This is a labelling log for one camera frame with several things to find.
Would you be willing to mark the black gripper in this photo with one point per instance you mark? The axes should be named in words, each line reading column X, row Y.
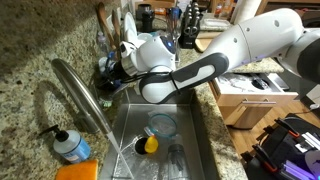
column 119, row 70

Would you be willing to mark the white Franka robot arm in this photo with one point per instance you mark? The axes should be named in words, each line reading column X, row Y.
column 260, row 36

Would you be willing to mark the curved steel faucet spout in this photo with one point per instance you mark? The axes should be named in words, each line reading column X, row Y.
column 76, row 87

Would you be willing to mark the dark blue cup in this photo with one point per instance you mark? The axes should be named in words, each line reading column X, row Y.
column 104, row 83

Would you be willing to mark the green dish brush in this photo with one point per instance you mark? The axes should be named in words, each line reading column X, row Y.
column 106, row 104

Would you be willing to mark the small clear plastic bottle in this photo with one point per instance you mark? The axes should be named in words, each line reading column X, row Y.
column 102, row 42

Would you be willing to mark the slim wooden spatula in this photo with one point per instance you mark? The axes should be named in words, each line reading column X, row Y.
column 115, row 26

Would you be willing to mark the stainless steel sink basin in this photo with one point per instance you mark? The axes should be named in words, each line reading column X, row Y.
column 133, row 116

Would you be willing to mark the large white plate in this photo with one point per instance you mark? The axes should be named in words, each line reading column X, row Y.
column 130, row 28

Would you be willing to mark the large wooden spoon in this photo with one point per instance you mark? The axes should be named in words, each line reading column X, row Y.
column 103, row 23

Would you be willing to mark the small white bowl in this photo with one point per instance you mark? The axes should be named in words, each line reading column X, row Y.
column 144, row 36

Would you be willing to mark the black coffee maker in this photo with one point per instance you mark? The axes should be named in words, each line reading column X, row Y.
column 146, row 18

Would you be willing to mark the glass container teal lid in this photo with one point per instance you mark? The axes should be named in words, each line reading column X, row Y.
column 162, row 126

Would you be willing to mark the clear soap pump bottle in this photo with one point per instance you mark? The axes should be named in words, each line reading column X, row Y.
column 71, row 146

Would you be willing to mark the cutlery holder with utensils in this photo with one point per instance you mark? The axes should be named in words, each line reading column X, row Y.
column 174, row 18

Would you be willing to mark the black knife block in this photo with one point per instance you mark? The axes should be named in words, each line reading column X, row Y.
column 188, row 40

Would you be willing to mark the orange sponge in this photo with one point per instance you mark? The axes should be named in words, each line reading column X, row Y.
column 78, row 171

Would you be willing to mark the clear drinking glass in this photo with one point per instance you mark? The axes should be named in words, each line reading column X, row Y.
column 177, row 160

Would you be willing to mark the clear plastic food container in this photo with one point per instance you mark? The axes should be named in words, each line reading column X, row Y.
column 215, row 22

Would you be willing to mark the white plastic bags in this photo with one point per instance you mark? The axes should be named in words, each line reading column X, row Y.
column 236, row 83

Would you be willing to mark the open wooden drawer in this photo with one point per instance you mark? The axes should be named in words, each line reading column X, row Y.
column 240, row 99

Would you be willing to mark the wooden cabinet door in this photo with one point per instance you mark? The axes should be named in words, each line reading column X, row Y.
column 246, row 116

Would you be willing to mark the white paper towel roll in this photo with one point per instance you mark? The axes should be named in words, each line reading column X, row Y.
column 245, row 10

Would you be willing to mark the black object in drawer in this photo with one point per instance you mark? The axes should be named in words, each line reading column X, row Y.
column 260, row 84

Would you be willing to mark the black cart orange clamps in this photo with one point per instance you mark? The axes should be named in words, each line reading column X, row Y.
column 283, row 150

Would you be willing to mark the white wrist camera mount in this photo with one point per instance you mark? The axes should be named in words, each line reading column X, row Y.
column 127, row 49

